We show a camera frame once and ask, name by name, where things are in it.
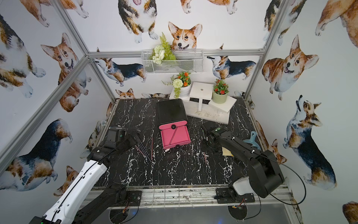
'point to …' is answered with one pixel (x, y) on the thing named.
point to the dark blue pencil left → (144, 150)
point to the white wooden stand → (200, 103)
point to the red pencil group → (205, 158)
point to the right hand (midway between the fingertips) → (206, 148)
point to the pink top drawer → (173, 126)
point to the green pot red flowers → (220, 92)
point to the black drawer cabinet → (171, 111)
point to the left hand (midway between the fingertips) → (135, 135)
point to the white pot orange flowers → (182, 84)
